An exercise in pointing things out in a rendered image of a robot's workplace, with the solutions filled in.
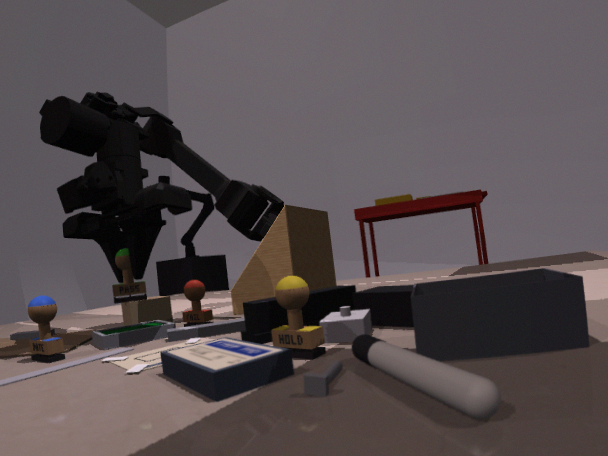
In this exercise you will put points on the brown fail stamp with red knob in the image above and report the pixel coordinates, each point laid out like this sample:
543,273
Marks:
194,291

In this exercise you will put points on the beige inspection card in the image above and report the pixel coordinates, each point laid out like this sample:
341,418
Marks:
146,360

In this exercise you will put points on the white cylinder with black end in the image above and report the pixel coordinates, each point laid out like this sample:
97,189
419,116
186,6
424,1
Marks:
469,393

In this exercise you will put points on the wooden hold stamp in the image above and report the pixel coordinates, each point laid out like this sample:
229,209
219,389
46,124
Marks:
292,293

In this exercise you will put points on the brown date stamp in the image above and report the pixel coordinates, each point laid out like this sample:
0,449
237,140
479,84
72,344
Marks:
42,310

